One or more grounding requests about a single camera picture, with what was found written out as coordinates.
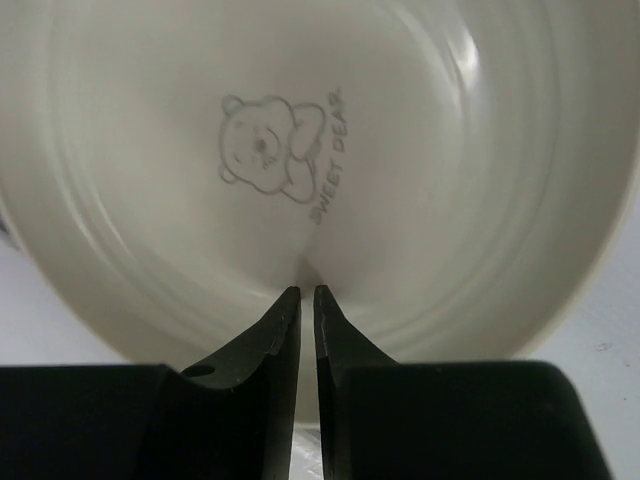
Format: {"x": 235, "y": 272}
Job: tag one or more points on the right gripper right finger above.
{"x": 381, "y": 419}

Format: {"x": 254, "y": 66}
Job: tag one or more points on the white wire dish rack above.
{"x": 306, "y": 455}

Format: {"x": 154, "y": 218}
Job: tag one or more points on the cream white plastic plate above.
{"x": 455, "y": 171}

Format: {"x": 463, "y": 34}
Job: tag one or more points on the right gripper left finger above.
{"x": 228, "y": 416}

